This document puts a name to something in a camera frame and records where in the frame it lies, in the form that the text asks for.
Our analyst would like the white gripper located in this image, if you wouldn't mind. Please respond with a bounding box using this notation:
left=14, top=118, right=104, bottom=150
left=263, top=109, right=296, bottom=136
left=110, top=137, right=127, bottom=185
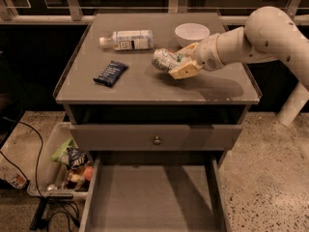
left=168, top=34, right=225, bottom=79

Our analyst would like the crushed 7up can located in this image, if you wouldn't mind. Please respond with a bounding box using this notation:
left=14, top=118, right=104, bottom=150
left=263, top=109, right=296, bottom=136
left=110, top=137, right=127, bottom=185
left=152, top=48, right=190, bottom=72

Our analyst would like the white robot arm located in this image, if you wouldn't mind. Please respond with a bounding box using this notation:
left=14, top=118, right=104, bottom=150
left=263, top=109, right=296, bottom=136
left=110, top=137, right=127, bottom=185
left=169, top=7, right=309, bottom=126

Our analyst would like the grey drawer cabinet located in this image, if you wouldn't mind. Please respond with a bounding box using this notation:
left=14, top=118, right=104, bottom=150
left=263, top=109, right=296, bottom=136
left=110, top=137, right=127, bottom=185
left=53, top=12, right=263, bottom=166

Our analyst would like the round metal drawer knob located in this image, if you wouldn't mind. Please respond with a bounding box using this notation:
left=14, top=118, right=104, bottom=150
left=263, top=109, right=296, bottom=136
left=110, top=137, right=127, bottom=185
left=154, top=136, right=161, bottom=146

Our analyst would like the closed top grey drawer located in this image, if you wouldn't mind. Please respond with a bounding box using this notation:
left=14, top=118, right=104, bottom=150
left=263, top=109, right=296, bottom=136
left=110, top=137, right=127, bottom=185
left=70, top=124, right=241, bottom=151

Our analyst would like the open middle grey drawer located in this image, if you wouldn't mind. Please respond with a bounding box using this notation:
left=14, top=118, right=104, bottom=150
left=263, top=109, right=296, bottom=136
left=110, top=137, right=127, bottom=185
left=78, top=157, right=232, bottom=232

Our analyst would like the white ceramic bowl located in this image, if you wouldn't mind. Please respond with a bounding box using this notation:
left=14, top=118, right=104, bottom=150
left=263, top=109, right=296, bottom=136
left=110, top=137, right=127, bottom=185
left=175, top=23, right=210, bottom=47

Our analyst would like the metal window railing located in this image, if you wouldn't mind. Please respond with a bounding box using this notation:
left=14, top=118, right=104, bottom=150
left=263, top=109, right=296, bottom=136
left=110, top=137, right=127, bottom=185
left=0, top=0, right=309, bottom=26

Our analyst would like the clear plastic water bottle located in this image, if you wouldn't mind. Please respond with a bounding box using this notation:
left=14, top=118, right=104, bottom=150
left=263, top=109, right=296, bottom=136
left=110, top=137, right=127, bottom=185
left=98, top=30, right=154, bottom=51

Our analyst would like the dark blue snack bar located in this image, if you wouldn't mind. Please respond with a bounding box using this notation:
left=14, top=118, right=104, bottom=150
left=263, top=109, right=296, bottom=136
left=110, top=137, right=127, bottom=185
left=93, top=61, right=128, bottom=87

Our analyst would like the green snack bag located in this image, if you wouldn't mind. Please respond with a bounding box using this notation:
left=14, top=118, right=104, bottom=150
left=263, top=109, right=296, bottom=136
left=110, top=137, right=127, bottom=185
left=51, top=138, right=73, bottom=164

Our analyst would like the dark blue chip bag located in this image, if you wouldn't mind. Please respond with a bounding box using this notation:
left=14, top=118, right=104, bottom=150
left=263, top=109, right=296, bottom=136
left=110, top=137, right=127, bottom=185
left=67, top=147, right=88, bottom=169

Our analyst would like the red apple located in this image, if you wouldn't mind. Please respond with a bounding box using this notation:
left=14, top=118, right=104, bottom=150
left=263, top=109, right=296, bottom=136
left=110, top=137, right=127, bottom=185
left=83, top=166, right=93, bottom=181

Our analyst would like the clear plastic storage bin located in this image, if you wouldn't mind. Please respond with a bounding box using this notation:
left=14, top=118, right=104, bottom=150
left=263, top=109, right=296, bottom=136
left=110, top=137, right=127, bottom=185
left=27, top=122, right=89, bottom=199

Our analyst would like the plastic bottle on floor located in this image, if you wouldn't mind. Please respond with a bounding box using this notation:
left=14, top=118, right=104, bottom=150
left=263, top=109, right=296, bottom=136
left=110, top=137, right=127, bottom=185
left=0, top=165, right=27, bottom=189

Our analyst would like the black device on floor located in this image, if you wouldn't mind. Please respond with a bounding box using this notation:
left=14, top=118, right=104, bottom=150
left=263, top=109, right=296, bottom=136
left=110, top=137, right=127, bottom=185
left=29, top=194, right=73, bottom=231

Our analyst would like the black power cable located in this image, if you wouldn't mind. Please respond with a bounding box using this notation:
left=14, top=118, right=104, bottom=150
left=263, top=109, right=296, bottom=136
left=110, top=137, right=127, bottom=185
left=0, top=116, right=81, bottom=232

